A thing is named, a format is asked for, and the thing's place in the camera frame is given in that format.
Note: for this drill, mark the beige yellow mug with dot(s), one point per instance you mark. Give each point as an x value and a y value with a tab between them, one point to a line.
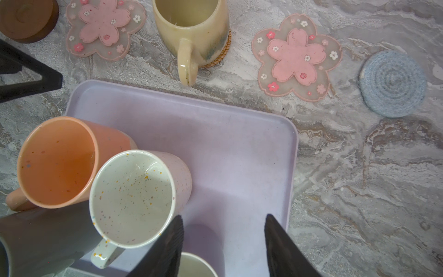
195	32

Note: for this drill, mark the pink flower coaster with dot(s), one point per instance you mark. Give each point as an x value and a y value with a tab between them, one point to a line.
103	27
296	59

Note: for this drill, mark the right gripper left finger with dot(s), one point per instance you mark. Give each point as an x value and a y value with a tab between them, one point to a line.
163	259

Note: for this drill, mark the lavender plastic tray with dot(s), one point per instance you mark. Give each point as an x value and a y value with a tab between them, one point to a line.
241	160

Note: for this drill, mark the lavender mug white inside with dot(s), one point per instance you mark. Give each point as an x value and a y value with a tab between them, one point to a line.
192	265

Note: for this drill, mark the light blue knitted coaster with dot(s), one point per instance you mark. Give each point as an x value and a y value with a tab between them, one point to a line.
392	84

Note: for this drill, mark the white speckled mug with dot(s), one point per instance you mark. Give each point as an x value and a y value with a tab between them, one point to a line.
133	198

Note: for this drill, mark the brown wooden round coaster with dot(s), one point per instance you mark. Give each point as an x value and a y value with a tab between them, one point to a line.
28	21

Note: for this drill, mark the woven rattan round coaster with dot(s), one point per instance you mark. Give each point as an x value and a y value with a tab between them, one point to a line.
222	54

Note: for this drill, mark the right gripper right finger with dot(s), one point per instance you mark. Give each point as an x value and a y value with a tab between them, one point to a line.
283	256

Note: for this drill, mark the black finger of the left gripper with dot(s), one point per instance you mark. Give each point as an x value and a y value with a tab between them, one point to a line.
14	61

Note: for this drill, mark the peach pink mug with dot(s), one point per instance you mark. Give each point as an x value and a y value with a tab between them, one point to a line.
59	160

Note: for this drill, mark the grey green mug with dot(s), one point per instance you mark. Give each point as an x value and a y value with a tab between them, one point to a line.
43	242

